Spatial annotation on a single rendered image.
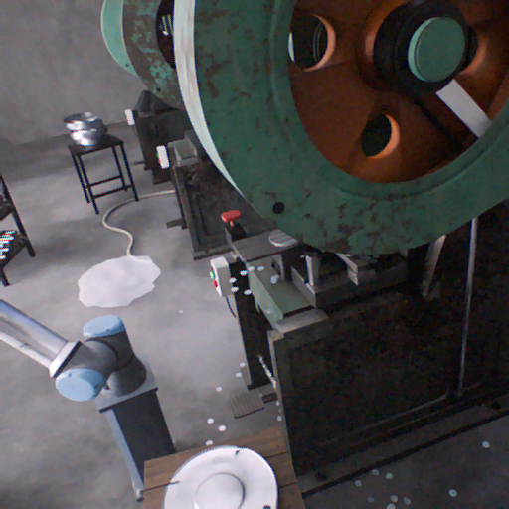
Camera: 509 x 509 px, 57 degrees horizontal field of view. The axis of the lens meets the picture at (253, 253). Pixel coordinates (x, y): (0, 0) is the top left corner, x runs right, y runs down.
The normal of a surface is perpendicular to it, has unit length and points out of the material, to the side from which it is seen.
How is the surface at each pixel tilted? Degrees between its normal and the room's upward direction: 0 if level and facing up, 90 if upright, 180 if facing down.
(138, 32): 90
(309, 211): 90
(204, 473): 0
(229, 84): 90
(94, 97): 90
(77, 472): 0
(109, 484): 0
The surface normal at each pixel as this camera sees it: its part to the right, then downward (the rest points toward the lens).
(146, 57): 0.27, 0.43
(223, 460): -0.14, -0.86
